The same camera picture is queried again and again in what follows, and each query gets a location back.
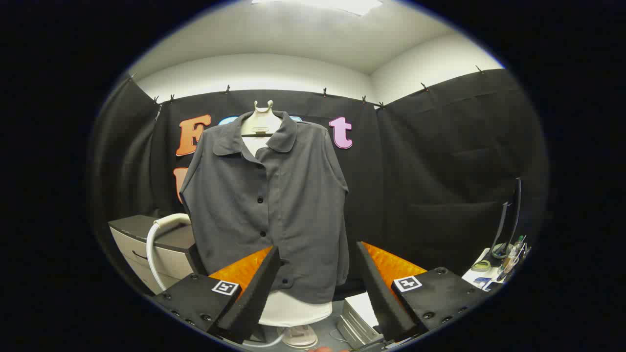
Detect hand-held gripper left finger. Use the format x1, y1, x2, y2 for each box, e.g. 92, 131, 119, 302
153, 246, 283, 344

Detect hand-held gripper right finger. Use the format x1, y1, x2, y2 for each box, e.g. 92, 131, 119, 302
356, 241, 491, 343

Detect grey button-up shirt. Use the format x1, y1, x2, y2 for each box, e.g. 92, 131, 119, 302
179, 110, 351, 305

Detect white box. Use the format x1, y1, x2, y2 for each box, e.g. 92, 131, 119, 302
337, 292, 386, 349

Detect white mannequin torso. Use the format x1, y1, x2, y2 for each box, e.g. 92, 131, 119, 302
240, 100, 333, 328

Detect grey drawer cabinet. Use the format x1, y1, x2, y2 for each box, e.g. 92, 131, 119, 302
109, 214, 206, 294

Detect white desk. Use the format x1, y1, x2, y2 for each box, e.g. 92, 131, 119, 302
461, 247, 531, 294

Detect black backdrop cloth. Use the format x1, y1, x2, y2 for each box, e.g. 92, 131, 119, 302
88, 68, 549, 296

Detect ceiling light panel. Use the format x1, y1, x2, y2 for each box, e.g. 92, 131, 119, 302
251, 0, 383, 17

